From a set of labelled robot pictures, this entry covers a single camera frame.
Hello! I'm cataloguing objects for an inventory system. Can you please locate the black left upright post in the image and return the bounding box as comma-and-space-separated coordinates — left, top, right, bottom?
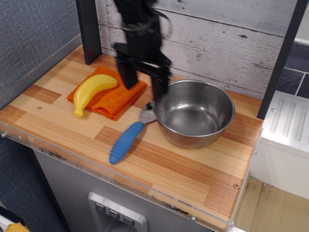
76, 0, 102, 65

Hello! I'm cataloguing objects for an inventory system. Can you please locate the white ribbed side counter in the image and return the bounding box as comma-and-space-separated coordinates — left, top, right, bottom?
250, 91, 309, 199

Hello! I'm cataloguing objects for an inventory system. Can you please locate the blue handled metal spoon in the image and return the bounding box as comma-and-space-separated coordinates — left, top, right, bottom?
109, 101, 156, 164

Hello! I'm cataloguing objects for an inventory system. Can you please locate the orange folded cloth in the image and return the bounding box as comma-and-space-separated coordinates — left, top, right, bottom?
67, 66, 148, 121

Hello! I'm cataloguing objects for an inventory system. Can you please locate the stainless steel pot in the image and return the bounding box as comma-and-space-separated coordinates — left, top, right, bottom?
153, 80, 236, 149

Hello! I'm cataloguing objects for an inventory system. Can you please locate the yellow object bottom left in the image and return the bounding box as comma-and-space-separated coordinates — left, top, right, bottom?
6, 223, 30, 232

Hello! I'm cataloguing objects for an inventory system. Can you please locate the black upright post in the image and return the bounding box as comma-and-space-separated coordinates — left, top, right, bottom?
76, 0, 102, 65
257, 0, 309, 120

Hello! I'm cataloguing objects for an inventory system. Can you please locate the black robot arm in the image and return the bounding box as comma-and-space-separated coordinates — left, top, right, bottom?
113, 0, 171, 102

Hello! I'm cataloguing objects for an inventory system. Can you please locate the black right upright post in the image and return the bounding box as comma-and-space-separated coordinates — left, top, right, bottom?
257, 0, 309, 120

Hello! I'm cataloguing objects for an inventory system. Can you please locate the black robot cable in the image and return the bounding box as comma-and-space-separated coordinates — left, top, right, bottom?
120, 7, 174, 41

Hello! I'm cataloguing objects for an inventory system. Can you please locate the silver dispenser button panel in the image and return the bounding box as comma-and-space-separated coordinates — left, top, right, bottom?
88, 191, 148, 232

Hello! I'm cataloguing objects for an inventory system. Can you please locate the clear acrylic edge guard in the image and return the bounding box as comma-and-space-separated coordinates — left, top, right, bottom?
0, 123, 235, 232

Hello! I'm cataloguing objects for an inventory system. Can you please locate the grey toy fridge cabinet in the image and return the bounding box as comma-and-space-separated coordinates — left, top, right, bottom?
34, 151, 210, 232

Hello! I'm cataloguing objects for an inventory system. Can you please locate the yellow plastic banana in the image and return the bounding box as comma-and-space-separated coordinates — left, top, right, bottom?
73, 74, 118, 118

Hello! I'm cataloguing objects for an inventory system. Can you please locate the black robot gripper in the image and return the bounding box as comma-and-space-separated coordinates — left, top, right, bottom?
114, 14, 171, 101

